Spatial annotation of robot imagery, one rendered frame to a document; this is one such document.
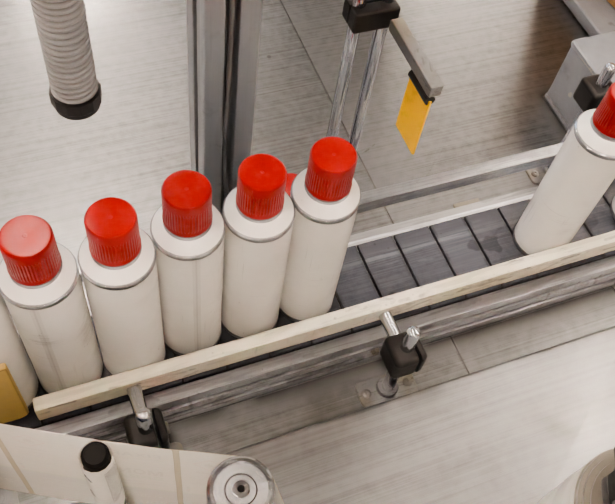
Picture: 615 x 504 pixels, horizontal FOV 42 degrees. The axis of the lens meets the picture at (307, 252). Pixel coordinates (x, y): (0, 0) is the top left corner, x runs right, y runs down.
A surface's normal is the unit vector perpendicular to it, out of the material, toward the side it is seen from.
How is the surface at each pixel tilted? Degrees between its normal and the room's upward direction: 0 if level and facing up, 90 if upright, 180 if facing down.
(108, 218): 3
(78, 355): 90
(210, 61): 90
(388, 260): 0
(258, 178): 2
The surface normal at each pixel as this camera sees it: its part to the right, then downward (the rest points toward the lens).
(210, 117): 0.35, 0.81
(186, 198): 0.11, -0.56
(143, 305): 0.63, 0.69
